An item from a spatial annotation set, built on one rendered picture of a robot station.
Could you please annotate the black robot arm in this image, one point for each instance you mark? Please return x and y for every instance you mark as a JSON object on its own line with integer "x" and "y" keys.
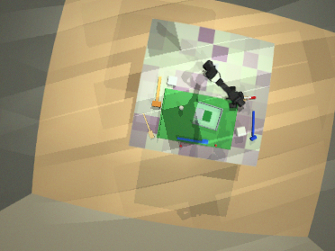
{"x": 236, "y": 97}

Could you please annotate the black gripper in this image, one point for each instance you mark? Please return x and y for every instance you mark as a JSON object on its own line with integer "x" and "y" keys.
{"x": 232, "y": 104}

